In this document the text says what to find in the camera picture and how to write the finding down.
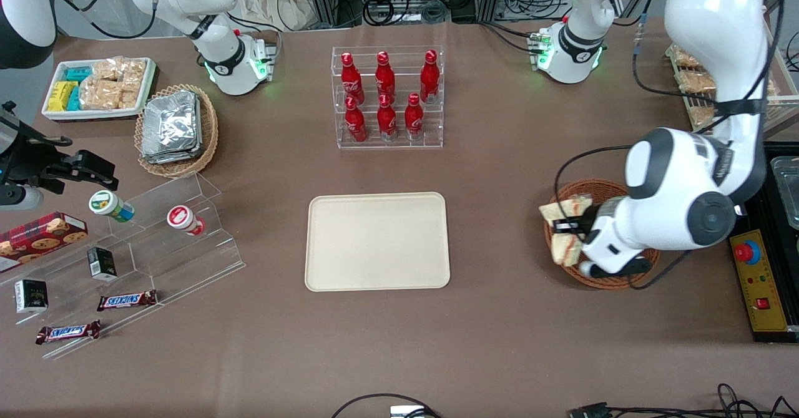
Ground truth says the white rectangular snack tray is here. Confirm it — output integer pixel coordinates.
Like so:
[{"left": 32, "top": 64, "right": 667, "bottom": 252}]
[{"left": 41, "top": 57, "right": 159, "bottom": 122}]

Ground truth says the brown Snickers bar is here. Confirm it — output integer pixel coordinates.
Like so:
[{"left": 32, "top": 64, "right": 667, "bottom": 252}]
[
  {"left": 97, "top": 290, "right": 159, "bottom": 313},
  {"left": 36, "top": 320, "right": 102, "bottom": 346}
]

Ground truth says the cream wire rack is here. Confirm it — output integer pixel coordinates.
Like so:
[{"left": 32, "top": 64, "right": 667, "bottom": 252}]
[{"left": 664, "top": 42, "right": 799, "bottom": 137}]

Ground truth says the small black box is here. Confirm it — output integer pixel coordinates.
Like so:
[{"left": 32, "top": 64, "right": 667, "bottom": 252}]
[
  {"left": 14, "top": 279, "right": 49, "bottom": 314},
  {"left": 87, "top": 247, "right": 119, "bottom": 282}
]

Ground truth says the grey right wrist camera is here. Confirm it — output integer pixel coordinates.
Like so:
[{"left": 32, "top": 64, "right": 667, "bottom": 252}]
[{"left": 0, "top": 184, "right": 44, "bottom": 211}]

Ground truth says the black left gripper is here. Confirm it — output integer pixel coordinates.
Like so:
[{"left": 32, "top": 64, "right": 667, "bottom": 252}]
[{"left": 552, "top": 198, "right": 610, "bottom": 245}]

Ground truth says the clear acrylic stepped shelf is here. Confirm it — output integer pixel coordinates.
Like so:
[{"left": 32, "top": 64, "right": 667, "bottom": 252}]
[{"left": 0, "top": 172, "right": 247, "bottom": 361}]

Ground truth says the black cable bundle with connector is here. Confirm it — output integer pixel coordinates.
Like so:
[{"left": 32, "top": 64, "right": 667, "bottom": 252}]
[{"left": 568, "top": 383, "right": 799, "bottom": 418}]

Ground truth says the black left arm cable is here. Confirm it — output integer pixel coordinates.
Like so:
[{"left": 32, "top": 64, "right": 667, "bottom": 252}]
[{"left": 553, "top": 0, "right": 788, "bottom": 291}]

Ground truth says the yellow snack packet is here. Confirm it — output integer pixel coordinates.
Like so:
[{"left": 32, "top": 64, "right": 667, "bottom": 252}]
[{"left": 48, "top": 81, "right": 77, "bottom": 112}]

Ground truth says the red plaid cookie box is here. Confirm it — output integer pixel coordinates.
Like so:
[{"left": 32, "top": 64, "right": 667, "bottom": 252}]
[{"left": 0, "top": 211, "right": 89, "bottom": 274}]

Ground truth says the oval tan wicker basket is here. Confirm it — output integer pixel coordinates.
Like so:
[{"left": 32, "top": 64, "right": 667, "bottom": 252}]
[{"left": 134, "top": 84, "right": 220, "bottom": 178}]

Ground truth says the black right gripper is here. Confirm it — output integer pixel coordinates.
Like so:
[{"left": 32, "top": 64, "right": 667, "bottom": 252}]
[{"left": 0, "top": 107, "right": 119, "bottom": 193}]

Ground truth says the red emergency stop button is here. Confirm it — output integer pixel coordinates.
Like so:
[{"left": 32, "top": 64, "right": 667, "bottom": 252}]
[{"left": 734, "top": 241, "right": 762, "bottom": 265}]

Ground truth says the clear acrylic bottle rack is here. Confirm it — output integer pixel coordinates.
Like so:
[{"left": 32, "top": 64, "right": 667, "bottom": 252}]
[{"left": 331, "top": 46, "right": 445, "bottom": 150}]

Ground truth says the black looped cable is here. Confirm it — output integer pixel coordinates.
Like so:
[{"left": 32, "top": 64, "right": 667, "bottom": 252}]
[{"left": 330, "top": 393, "right": 441, "bottom": 418}]

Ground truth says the red cola bottle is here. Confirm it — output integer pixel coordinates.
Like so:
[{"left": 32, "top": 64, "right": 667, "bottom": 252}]
[
  {"left": 419, "top": 50, "right": 441, "bottom": 104},
  {"left": 377, "top": 94, "right": 398, "bottom": 142},
  {"left": 375, "top": 51, "right": 396, "bottom": 102},
  {"left": 341, "top": 52, "right": 366, "bottom": 105},
  {"left": 404, "top": 92, "right": 425, "bottom": 140},
  {"left": 345, "top": 97, "right": 370, "bottom": 143}
]

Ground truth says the black and yellow control box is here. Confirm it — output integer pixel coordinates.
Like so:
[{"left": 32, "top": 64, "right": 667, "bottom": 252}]
[{"left": 729, "top": 143, "right": 799, "bottom": 344}]

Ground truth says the beige plastic tray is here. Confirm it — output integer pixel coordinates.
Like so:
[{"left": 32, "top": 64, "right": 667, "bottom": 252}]
[{"left": 305, "top": 192, "right": 451, "bottom": 292}]

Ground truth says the silver foil pouch stack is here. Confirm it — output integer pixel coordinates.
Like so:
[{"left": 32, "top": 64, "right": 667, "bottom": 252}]
[{"left": 141, "top": 90, "right": 204, "bottom": 165}]

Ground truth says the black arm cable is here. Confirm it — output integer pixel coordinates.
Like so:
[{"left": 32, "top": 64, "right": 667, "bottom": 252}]
[
  {"left": 55, "top": 0, "right": 158, "bottom": 39},
  {"left": 553, "top": 0, "right": 788, "bottom": 291}
]

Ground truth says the red lid yoghurt cup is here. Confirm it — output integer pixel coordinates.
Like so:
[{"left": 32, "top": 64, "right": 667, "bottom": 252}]
[{"left": 167, "top": 205, "right": 207, "bottom": 237}]

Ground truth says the triangle sandwich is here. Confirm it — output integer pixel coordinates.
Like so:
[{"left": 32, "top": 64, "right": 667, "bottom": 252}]
[{"left": 539, "top": 195, "right": 594, "bottom": 267}]

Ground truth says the green lid yoghurt cup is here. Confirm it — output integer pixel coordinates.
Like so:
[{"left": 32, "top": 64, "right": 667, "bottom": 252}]
[{"left": 88, "top": 190, "right": 135, "bottom": 223}]

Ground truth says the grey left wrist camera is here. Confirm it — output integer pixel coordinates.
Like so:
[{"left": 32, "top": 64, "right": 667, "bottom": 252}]
[{"left": 579, "top": 254, "right": 650, "bottom": 279}]

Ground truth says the round brown wicker basket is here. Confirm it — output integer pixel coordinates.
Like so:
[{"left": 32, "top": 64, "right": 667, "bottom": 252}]
[{"left": 544, "top": 178, "right": 661, "bottom": 290}]

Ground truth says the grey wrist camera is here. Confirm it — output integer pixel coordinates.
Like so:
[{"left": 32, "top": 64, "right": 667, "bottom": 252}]
[
  {"left": 0, "top": 184, "right": 44, "bottom": 211},
  {"left": 579, "top": 254, "right": 650, "bottom": 279}
]

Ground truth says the clear plastic container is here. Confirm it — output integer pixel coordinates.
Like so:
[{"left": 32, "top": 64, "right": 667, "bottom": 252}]
[{"left": 770, "top": 155, "right": 799, "bottom": 230}]

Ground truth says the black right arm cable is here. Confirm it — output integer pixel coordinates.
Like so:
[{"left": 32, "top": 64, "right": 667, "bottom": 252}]
[{"left": 55, "top": 0, "right": 158, "bottom": 39}]

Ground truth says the crumpled beige cloth bag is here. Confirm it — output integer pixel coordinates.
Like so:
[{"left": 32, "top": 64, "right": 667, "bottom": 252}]
[{"left": 236, "top": 0, "right": 314, "bottom": 32}]

